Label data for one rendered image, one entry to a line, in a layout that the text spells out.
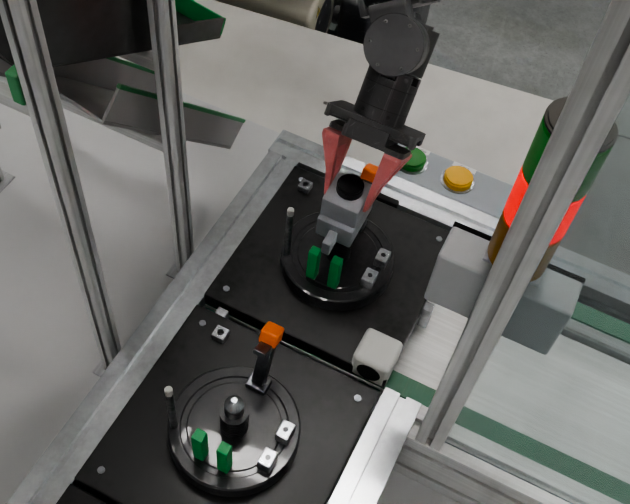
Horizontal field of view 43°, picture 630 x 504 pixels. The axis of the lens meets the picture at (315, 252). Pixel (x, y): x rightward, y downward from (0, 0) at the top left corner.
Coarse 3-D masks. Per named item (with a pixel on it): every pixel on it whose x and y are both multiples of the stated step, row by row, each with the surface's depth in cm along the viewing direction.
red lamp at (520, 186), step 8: (520, 176) 58; (520, 184) 58; (512, 192) 60; (520, 192) 58; (512, 200) 60; (520, 200) 58; (504, 208) 62; (512, 208) 60; (504, 216) 61; (512, 216) 60
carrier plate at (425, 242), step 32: (288, 192) 106; (320, 192) 106; (256, 224) 102; (384, 224) 104; (416, 224) 104; (256, 256) 99; (416, 256) 101; (224, 288) 96; (256, 288) 97; (288, 288) 97; (416, 288) 98; (256, 320) 94; (288, 320) 94; (320, 320) 95; (352, 320) 95; (384, 320) 95; (416, 320) 96; (320, 352) 93; (352, 352) 92; (384, 384) 91
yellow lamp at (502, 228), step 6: (498, 222) 63; (504, 222) 62; (498, 228) 63; (504, 228) 62; (498, 234) 63; (504, 234) 62; (492, 240) 64; (498, 240) 63; (492, 246) 64; (498, 246) 63; (492, 252) 64; (492, 258) 65; (492, 264) 65
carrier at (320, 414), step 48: (192, 336) 92; (240, 336) 92; (144, 384) 88; (192, 384) 86; (240, 384) 87; (288, 384) 89; (336, 384) 90; (144, 432) 85; (192, 432) 83; (240, 432) 82; (288, 432) 82; (336, 432) 86; (96, 480) 81; (144, 480) 82; (192, 480) 81; (240, 480) 81; (288, 480) 83; (336, 480) 83
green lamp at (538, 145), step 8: (544, 128) 54; (536, 136) 55; (544, 136) 54; (536, 144) 55; (544, 144) 54; (528, 152) 57; (536, 152) 55; (528, 160) 56; (536, 160) 55; (528, 168) 56; (528, 176) 57; (528, 184) 57
